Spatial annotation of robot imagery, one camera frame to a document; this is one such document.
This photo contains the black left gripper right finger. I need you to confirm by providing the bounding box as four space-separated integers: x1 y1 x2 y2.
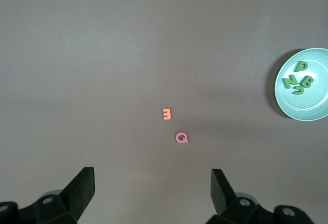
204 168 313 224

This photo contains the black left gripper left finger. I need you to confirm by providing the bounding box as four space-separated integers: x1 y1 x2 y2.
0 167 96 224

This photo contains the green foam letter N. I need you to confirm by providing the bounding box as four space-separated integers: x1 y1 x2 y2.
282 74 299 89

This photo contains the green foam letter B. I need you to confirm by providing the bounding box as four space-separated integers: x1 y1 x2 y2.
301 75 315 89

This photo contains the green foam letter P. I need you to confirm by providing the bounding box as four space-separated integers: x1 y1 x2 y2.
294 60 309 73

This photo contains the red foam letter Q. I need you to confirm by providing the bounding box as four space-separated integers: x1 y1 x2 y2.
175 131 189 144

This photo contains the light green plate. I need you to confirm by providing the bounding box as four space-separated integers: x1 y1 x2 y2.
274 47 328 121

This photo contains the brown table cover sheet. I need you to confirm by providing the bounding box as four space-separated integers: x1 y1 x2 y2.
0 0 328 224

